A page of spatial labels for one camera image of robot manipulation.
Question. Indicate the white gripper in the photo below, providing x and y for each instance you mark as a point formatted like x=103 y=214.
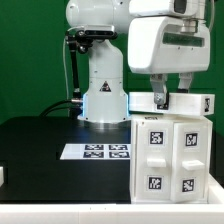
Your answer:
x=156 y=45

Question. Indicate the white box with marker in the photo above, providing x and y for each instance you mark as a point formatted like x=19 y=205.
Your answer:
x=179 y=103

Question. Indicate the white cabinet body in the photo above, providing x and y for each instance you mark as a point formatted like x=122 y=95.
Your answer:
x=135 y=121

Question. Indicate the white door panel with marker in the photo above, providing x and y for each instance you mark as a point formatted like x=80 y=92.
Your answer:
x=191 y=152

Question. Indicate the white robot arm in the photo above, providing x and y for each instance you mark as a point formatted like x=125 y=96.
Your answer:
x=105 y=101

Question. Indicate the white base marker plate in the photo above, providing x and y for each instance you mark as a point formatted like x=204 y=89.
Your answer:
x=96 y=152

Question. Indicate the white L-shaped corner fence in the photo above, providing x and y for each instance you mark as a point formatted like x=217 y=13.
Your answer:
x=210 y=213

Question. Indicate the white block at left edge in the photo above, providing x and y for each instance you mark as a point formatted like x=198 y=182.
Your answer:
x=1 y=176

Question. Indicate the grey depth camera bar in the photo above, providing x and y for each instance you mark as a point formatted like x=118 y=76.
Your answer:
x=104 y=32

